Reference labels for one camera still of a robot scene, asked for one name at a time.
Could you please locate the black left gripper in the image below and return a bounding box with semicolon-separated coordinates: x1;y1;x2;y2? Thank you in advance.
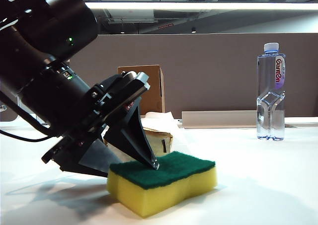
41;82;160;178

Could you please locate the yellow sponge with green pad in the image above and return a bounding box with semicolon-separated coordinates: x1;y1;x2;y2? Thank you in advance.
106;150;219;219

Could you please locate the clear water bottle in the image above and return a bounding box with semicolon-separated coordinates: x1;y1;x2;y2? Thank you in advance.
256;42;286;142

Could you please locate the white tissue sheet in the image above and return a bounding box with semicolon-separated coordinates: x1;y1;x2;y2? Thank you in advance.
141;111;186;146

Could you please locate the brown cardboard box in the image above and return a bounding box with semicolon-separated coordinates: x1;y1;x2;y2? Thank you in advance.
117;65;166;117

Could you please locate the narrow brown desk partition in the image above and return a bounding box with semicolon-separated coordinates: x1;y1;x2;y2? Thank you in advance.
0;99;18;123

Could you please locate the wide brown desk partition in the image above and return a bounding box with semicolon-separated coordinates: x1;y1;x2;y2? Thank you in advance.
69;33;318;119

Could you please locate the long ceiling light strip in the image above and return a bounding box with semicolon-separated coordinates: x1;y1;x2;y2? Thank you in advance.
84;1;318;11

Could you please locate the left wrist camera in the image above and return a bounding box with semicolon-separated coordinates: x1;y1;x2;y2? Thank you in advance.
118;71;151;93

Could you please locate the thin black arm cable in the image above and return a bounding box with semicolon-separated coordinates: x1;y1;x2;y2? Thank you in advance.
0;129;60;143

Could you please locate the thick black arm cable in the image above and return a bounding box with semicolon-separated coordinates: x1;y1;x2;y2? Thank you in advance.
0;89;54;136

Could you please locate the beige desk cable rail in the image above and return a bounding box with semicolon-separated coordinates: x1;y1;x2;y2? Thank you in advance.
181;110;259;129

